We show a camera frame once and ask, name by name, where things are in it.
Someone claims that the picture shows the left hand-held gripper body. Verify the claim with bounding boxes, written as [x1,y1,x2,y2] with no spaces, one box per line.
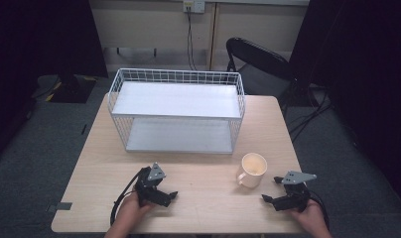
[134,161,167,208]

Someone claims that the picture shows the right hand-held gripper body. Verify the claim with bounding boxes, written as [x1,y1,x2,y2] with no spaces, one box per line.
[277,170,318,213]

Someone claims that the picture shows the cream ceramic mug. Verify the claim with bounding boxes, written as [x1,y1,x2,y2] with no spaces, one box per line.
[235,152,268,189]

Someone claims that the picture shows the white wire shelf rack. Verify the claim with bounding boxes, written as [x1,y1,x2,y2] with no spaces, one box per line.
[107,67,246,155]

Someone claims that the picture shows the person's right hand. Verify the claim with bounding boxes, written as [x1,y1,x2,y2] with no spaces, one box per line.
[289,198,326,232]

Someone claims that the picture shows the person's left hand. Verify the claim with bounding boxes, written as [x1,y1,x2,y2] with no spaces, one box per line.
[116,190,157,230]

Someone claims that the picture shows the grey floor tape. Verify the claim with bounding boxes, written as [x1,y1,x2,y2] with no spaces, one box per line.
[45,201,73,213]

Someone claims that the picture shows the black folding chair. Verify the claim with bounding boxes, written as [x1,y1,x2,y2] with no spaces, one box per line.
[224,37,301,106]

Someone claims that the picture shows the black stand base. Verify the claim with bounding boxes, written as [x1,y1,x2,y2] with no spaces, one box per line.
[32,73,97,104]

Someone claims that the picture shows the black curtain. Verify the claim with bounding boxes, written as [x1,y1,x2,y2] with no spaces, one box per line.
[0,0,109,167]
[288,0,401,212]

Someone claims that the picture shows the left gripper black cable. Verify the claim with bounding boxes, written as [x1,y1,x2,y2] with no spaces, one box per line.
[109,167,149,227]

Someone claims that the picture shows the black floor cables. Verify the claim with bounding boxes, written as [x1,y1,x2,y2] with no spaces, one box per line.
[287,86,336,144]

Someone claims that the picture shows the black wall socket cable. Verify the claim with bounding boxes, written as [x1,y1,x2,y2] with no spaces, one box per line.
[186,10,199,71]

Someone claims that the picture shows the white wall socket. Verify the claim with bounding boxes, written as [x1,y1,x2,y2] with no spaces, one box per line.
[183,0,206,15]

